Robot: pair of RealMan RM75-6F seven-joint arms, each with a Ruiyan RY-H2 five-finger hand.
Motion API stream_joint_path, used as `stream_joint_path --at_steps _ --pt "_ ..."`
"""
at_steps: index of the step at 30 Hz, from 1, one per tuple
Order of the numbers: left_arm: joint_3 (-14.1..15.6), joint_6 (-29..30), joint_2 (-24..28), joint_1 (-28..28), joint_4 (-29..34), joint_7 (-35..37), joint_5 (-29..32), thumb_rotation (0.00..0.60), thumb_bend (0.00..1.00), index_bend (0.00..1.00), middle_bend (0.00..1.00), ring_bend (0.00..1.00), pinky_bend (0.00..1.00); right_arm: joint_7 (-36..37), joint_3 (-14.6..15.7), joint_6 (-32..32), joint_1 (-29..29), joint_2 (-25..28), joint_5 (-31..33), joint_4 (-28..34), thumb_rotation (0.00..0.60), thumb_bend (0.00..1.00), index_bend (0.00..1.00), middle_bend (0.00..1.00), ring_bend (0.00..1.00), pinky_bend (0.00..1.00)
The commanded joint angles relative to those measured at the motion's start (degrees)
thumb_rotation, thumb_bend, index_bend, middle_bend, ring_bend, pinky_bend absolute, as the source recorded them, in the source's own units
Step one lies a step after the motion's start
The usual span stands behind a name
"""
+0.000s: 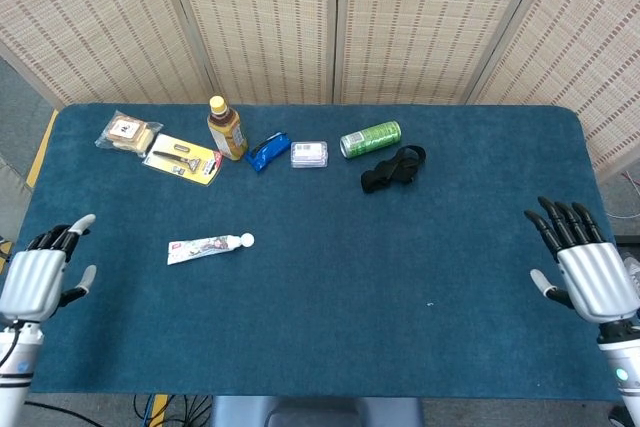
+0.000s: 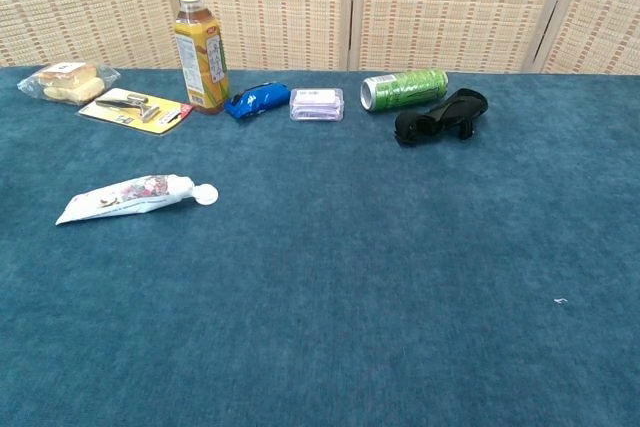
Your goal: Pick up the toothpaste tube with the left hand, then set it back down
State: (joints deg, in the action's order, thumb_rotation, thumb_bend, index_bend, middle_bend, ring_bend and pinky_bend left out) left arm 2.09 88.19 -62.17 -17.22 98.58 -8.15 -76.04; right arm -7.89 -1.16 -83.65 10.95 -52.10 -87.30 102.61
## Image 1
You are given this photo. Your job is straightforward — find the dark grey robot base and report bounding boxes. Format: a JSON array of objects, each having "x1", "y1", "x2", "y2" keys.
[{"x1": 211, "y1": 395, "x2": 425, "y2": 427}]

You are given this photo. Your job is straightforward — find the bagged bread slices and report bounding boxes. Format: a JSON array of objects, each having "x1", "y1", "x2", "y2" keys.
[{"x1": 94, "y1": 109, "x2": 165, "y2": 157}]

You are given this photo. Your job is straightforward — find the yellow-capped tea bottle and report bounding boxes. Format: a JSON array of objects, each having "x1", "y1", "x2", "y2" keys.
[{"x1": 206, "y1": 95, "x2": 250, "y2": 162}]

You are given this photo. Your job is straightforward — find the woven bamboo screen panel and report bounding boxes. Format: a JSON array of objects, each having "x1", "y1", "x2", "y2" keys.
[
  {"x1": 464, "y1": 0, "x2": 640, "y2": 183},
  {"x1": 332, "y1": 0, "x2": 544, "y2": 106},
  {"x1": 159, "y1": 0, "x2": 344, "y2": 106},
  {"x1": 0, "y1": 0, "x2": 214, "y2": 111}
]

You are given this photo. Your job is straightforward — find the blue snack packet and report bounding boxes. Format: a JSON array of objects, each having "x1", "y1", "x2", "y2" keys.
[{"x1": 244, "y1": 131, "x2": 292, "y2": 174}]

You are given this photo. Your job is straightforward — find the white floral toothpaste tube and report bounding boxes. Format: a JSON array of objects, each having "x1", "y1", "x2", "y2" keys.
[{"x1": 166, "y1": 232, "x2": 256, "y2": 267}]

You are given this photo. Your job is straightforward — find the black strap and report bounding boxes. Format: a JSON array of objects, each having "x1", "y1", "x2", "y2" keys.
[{"x1": 360, "y1": 144, "x2": 428, "y2": 195}]

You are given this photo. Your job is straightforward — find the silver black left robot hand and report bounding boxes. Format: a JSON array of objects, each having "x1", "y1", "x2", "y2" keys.
[{"x1": 0, "y1": 213, "x2": 98, "y2": 323}]

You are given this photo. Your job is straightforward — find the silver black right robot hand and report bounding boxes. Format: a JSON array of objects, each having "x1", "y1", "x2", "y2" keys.
[{"x1": 523, "y1": 195, "x2": 640, "y2": 324}]

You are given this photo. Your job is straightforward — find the small white box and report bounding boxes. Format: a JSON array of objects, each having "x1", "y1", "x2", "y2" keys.
[{"x1": 290, "y1": 140, "x2": 330, "y2": 170}]

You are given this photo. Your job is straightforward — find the black floor cables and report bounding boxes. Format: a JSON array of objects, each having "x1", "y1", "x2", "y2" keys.
[{"x1": 132, "y1": 393, "x2": 214, "y2": 427}]

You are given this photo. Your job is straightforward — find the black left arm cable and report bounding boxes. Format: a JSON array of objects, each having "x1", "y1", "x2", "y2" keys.
[{"x1": 0, "y1": 320, "x2": 26, "y2": 368}]

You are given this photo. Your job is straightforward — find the razor on yellow card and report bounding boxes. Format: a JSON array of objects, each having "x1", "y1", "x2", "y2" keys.
[{"x1": 141, "y1": 133, "x2": 224, "y2": 188}]

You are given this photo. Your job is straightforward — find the green drink can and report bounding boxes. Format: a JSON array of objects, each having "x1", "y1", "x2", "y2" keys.
[{"x1": 339, "y1": 120, "x2": 403, "y2": 160}]

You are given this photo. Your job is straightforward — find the grey white sneaker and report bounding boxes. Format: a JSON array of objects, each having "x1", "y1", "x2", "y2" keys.
[{"x1": 622, "y1": 254, "x2": 640, "y2": 294}]

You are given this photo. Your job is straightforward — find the blue table cover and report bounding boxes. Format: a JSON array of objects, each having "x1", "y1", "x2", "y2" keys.
[{"x1": 0, "y1": 103, "x2": 640, "y2": 402}]

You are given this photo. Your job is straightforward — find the grey padded furniture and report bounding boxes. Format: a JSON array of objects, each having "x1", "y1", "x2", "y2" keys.
[{"x1": 0, "y1": 154, "x2": 34, "y2": 248}]

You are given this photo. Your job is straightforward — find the yellow floor tape strip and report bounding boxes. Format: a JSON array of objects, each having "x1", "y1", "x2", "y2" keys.
[
  {"x1": 25, "y1": 109, "x2": 60, "y2": 189},
  {"x1": 148, "y1": 394, "x2": 172, "y2": 427}
]

